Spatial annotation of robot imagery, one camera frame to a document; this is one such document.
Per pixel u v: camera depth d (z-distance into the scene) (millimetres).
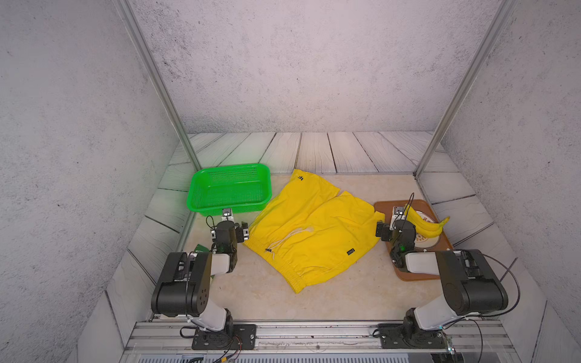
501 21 717
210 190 1152
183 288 451
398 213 809
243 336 728
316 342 726
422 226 937
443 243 942
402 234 720
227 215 814
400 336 725
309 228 969
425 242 947
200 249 927
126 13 702
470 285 450
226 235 727
